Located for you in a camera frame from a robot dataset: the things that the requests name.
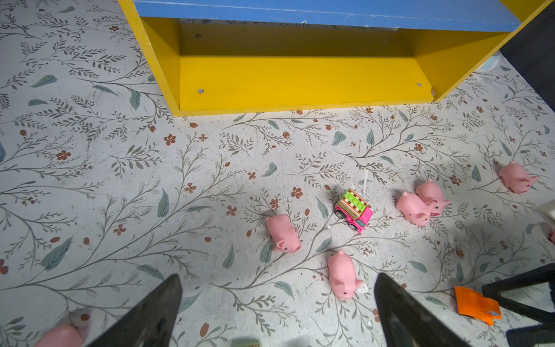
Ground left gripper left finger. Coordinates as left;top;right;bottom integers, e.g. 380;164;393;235
90;274;182;347

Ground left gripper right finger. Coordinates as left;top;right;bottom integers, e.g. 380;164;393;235
374;273;468;346

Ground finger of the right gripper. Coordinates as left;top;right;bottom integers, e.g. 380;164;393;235
482;263;554;323
506;323;554;347

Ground orange yellow toy car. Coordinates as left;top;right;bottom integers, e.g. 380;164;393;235
455;286;502;326

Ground pink truck green striped top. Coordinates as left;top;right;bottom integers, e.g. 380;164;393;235
334;189;374;234

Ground yellow shelf pink blue boards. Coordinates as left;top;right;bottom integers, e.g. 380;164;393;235
120;1;549;117

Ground pink pig toy lower centre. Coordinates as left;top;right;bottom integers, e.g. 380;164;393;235
328;250;364;300

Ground pink pig toy left edge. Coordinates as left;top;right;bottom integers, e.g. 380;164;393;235
34;325;84;347

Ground pink pig toy far right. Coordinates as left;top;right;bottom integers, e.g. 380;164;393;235
499;161;539;194

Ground pink pig toy pair left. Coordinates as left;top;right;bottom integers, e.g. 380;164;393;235
396;192;432;226

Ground pink pig toy leftmost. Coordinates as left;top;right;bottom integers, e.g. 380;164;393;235
265;214;301;254

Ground floral patterned table mat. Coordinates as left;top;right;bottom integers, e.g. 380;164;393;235
1;1;554;346

